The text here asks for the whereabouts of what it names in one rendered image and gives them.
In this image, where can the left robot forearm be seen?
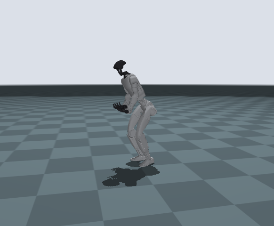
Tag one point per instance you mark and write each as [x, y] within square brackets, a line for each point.
[133, 101]

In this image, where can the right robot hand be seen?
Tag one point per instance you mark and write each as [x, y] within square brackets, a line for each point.
[122, 107]

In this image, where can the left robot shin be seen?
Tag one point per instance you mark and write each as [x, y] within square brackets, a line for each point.
[143, 145]

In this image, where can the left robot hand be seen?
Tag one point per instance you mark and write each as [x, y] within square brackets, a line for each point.
[125, 111]

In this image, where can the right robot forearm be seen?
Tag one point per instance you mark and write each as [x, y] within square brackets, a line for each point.
[126, 102]

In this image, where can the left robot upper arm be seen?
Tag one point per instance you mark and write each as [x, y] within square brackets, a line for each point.
[133, 82]

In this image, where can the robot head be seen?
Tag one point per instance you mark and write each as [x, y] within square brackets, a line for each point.
[118, 66]

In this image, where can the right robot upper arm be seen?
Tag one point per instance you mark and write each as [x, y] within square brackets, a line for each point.
[127, 95]

